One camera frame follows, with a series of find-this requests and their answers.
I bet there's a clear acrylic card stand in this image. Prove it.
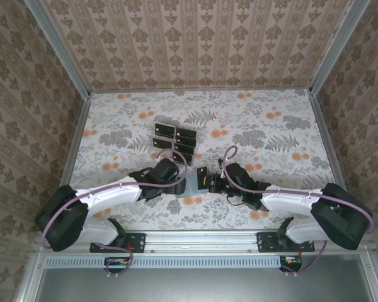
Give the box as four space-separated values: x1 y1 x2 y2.
151 121 198 167

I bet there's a floral patterned table cover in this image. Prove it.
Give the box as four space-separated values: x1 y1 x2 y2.
62 89 350 232

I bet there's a small black electronics box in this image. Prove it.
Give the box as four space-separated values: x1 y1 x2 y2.
279 255 303 273
104 255 129 275

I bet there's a grey metal panel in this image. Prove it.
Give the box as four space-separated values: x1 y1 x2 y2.
37 254 371 302

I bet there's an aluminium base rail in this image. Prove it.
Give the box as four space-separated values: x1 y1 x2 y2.
34 228 374 254

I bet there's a white slotted cable duct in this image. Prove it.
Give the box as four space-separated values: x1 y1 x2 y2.
45 255 283 269

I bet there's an aluminium table edge rail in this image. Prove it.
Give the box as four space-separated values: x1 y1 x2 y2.
309 93 346 189
59 94 93 187

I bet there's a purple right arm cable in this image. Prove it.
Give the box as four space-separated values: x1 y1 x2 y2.
220 145 374 277

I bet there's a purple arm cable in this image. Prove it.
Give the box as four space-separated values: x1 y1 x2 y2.
220 145 374 277
41 149 188 278

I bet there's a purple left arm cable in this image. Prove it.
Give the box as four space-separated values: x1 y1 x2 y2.
41 149 188 278

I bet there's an aluminium frame post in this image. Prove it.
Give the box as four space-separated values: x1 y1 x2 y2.
26 0 93 100
308 0 357 98

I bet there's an aluminium frame bar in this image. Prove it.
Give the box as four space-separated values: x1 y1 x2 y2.
358 248 378 302
17 253 48 302

